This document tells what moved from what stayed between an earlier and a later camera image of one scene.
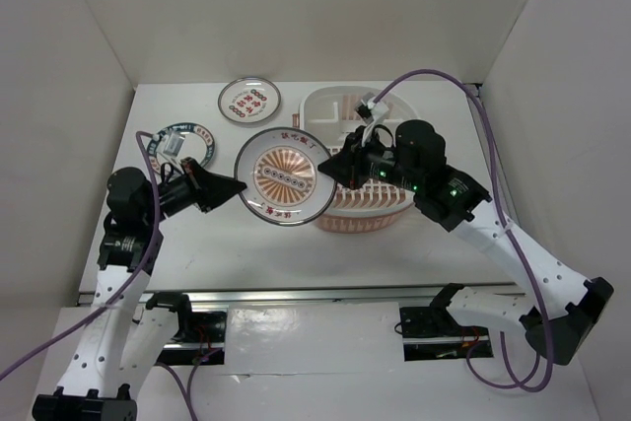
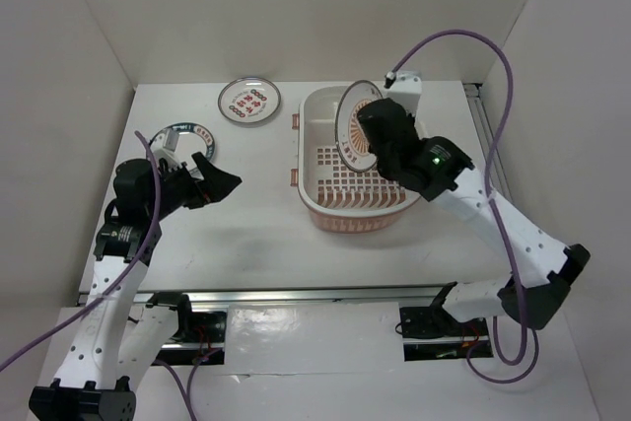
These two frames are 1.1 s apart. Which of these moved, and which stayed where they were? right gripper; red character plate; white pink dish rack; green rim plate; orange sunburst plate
Moved: right gripper; orange sunburst plate
Stayed: green rim plate; red character plate; white pink dish rack
